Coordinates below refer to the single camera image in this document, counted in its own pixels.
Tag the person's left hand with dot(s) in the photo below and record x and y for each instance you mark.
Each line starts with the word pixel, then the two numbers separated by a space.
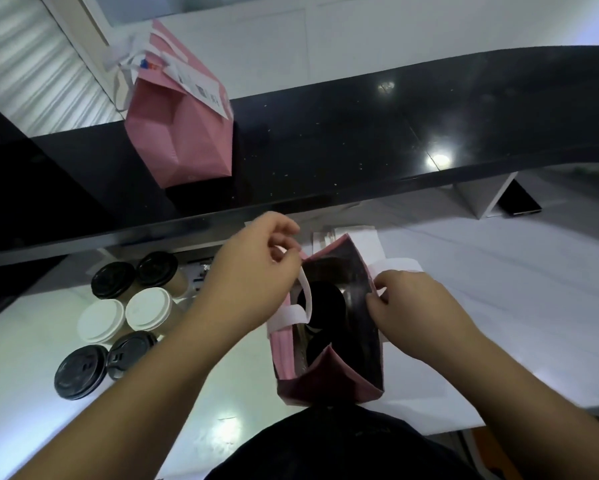
pixel 249 279

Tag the person's right hand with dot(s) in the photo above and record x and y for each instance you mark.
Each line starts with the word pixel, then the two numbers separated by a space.
pixel 419 319

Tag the pile of straws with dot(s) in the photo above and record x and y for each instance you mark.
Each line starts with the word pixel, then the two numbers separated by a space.
pixel 202 274

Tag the pink paper bag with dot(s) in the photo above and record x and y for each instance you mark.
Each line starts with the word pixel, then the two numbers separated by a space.
pixel 189 144
pixel 339 384

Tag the cluster of lidded paper cups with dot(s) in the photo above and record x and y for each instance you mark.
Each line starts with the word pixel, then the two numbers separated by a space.
pixel 102 319

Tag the person's right forearm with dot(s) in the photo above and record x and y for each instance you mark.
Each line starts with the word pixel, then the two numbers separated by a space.
pixel 544 419

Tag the person's left forearm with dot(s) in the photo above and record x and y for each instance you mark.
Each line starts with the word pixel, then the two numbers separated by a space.
pixel 129 409

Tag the person's black shirt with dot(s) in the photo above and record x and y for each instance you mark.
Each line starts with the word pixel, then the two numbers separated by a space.
pixel 339 449

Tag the black glossy counter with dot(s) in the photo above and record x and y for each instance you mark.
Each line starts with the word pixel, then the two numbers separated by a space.
pixel 354 144

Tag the stack of white napkins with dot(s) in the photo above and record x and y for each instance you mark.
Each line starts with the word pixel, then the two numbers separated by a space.
pixel 364 242

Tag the black phone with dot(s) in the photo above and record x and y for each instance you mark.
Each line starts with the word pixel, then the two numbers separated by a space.
pixel 519 199

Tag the tall black glossy cabinet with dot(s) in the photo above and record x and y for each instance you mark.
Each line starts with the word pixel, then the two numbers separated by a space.
pixel 29 194

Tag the black low shelf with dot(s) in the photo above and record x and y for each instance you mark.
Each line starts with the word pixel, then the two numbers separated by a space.
pixel 4 294

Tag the white roller shutter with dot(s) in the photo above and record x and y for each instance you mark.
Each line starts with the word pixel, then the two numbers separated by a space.
pixel 29 59

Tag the white triangular support bracket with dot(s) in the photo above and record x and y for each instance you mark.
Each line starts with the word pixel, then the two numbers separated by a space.
pixel 479 194

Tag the cream shutter side frame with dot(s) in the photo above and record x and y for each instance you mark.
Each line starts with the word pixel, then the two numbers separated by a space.
pixel 79 34

